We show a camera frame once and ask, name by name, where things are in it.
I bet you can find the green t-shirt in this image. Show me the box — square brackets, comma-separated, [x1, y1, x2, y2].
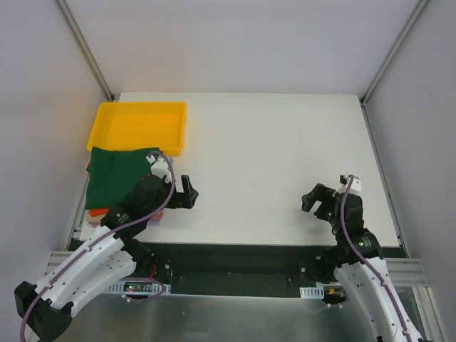
[85, 147, 158, 209]

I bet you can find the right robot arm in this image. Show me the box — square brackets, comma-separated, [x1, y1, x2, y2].
[301, 175, 424, 341]

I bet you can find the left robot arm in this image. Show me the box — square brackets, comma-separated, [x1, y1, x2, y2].
[14, 175, 199, 341]

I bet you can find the pink folded t-shirt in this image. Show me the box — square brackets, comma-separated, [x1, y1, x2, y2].
[151, 210, 164, 220]

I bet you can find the lilac folded t-shirt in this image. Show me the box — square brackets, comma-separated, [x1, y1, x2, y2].
[147, 218, 161, 227]

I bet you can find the orange folded t-shirt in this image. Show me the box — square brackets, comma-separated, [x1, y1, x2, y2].
[89, 208, 109, 217]

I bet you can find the beige folded t-shirt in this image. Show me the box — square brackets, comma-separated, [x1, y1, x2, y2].
[85, 211, 105, 225]

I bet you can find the yellow plastic tray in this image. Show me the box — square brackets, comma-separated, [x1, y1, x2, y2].
[86, 102, 187, 157]

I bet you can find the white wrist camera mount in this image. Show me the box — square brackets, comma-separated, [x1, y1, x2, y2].
[337, 173, 362, 195]
[146, 151, 173, 183]

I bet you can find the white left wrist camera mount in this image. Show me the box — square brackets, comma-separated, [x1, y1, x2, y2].
[146, 151, 173, 183]

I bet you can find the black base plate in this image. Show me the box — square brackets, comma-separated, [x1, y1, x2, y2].
[146, 243, 325, 298]

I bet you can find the white slotted cable duct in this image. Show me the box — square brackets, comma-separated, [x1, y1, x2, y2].
[103, 281, 171, 296]

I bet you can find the aluminium front rail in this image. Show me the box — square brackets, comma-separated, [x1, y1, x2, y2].
[386, 258, 431, 287]

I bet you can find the right aluminium frame post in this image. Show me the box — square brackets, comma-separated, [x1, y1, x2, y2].
[360, 0, 432, 108]

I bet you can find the aluminium frame post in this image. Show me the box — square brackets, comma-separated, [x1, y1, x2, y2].
[360, 0, 432, 108]
[53, 0, 115, 102]

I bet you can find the left aluminium frame post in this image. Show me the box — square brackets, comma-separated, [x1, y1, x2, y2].
[53, 0, 115, 102]

